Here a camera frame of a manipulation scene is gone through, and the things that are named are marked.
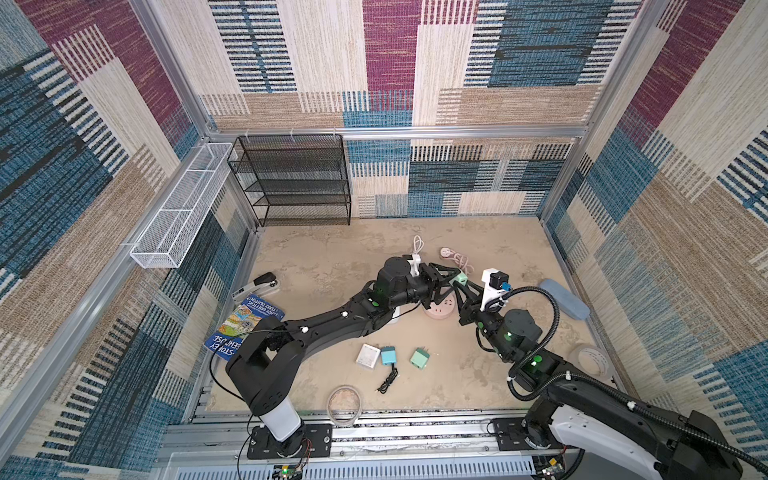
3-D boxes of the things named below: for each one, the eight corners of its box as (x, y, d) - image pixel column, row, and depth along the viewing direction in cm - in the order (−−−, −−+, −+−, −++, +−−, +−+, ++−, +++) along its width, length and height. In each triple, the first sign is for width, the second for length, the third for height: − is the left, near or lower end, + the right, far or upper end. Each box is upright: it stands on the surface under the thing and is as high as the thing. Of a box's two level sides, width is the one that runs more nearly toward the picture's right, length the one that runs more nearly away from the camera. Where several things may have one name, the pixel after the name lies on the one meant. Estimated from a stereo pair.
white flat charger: (357, 362, 86) (356, 360, 85) (364, 345, 90) (364, 342, 88) (373, 369, 85) (373, 366, 84) (380, 351, 88) (380, 348, 87)
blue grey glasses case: (575, 324, 95) (580, 319, 92) (539, 286, 103) (543, 280, 101) (588, 317, 96) (593, 311, 93) (552, 280, 105) (556, 274, 102)
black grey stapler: (238, 307, 100) (232, 299, 96) (236, 295, 102) (230, 287, 99) (281, 289, 104) (277, 281, 100) (277, 279, 107) (273, 270, 103)
